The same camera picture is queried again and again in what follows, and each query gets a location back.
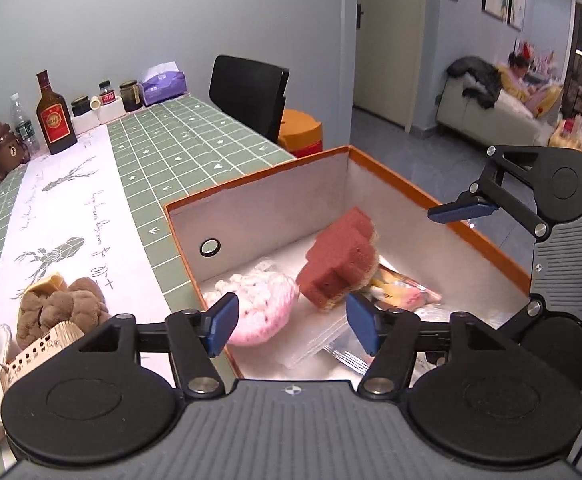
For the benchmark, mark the red brown sponge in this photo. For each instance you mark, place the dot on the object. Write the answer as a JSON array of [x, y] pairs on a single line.
[[331, 260]]

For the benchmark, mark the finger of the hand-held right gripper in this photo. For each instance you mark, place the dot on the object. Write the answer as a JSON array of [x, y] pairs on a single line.
[[523, 317], [461, 210]]

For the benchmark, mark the cream sofa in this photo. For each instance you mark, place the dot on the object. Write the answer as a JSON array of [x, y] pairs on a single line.
[[476, 117]]

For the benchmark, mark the red label jar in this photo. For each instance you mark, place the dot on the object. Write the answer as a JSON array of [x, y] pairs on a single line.
[[106, 94]]

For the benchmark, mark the white ribboned plastic bag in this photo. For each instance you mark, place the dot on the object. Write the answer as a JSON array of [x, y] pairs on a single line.
[[433, 317]]

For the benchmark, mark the dark jacket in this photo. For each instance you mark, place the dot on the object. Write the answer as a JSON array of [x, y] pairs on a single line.
[[476, 77]]

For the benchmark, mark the tall dark jar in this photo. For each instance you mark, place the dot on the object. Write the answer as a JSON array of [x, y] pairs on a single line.
[[130, 97]]

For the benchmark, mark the pink plush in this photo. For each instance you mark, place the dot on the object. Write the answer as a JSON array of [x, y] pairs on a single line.
[[261, 310]]

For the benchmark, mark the purple tissue pack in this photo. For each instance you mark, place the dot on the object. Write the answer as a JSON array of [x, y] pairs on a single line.
[[165, 87]]

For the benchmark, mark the white holder box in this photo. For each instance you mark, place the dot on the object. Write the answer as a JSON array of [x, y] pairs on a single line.
[[111, 112], [87, 121]]

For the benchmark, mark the yellow cushion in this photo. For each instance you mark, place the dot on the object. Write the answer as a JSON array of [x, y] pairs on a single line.
[[548, 102]]

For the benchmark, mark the brown bear jar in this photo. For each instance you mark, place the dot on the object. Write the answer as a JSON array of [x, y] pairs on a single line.
[[6, 152]]

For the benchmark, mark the orange cardboard box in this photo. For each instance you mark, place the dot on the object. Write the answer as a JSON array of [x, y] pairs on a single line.
[[271, 220]]

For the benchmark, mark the colourful clutter pile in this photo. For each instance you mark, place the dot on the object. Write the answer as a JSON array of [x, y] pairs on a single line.
[[578, 135]]

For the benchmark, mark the short dark jar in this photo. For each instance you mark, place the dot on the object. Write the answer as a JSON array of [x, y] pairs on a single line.
[[80, 106]]

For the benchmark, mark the black office chair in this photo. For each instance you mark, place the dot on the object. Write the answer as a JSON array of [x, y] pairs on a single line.
[[246, 95]]

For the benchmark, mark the wooden toy radio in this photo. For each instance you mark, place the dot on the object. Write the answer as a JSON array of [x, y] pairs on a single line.
[[46, 347]]

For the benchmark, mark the brown liquor bottle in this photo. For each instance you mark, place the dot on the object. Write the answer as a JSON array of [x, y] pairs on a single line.
[[56, 120]]

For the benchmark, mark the cream room door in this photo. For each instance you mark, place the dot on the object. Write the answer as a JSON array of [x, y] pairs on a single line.
[[391, 45]]

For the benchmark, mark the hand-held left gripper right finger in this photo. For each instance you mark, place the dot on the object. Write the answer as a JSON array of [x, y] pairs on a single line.
[[362, 322]]

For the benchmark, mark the green checked tablecloth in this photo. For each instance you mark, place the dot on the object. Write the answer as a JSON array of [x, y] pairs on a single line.
[[186, 150]]

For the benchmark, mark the yellow pink snack packet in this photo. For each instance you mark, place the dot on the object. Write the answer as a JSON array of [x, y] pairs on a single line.
[[406, 292]]

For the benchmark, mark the cream tape roll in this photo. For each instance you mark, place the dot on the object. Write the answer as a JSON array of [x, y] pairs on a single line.
[[95, 104]]

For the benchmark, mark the white printed table runner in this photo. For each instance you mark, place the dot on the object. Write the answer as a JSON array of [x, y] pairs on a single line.
[[71, 200]]

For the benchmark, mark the clear water bottle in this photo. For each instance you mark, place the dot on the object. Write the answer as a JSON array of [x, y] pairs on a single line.
[[23, 127]]

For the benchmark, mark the orange stool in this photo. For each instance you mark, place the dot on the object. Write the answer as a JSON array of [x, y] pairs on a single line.
[[301, 132]]

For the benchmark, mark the brown plush toy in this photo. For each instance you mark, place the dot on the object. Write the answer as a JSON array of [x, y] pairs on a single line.
[[66, 305]]

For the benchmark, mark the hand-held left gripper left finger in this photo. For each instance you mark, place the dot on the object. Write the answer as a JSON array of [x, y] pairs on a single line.
[[223, 322]]

